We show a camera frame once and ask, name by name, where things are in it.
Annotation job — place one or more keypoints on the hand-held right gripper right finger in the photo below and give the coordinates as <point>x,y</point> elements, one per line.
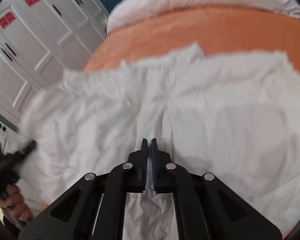
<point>154,166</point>

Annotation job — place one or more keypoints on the white panelled wardrobe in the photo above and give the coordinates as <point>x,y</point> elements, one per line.
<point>47,40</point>

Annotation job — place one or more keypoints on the person's left hand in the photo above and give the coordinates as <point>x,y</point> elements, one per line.
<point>15,202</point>

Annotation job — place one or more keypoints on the yellow garment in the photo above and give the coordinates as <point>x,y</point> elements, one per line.
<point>44,207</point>

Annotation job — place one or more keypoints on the white quilted zip jacket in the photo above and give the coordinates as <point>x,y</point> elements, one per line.
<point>190,135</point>

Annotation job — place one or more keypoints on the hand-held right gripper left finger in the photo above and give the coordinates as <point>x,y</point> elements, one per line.
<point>144,166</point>

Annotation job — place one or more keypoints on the red wardrobe sticker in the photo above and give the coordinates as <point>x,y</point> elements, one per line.
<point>32,0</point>
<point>7,20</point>

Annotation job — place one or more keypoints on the orange fleece blanket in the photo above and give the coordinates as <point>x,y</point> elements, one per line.
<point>190,35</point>

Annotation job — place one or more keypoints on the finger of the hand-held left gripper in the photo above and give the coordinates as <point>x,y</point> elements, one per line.
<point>27,148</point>

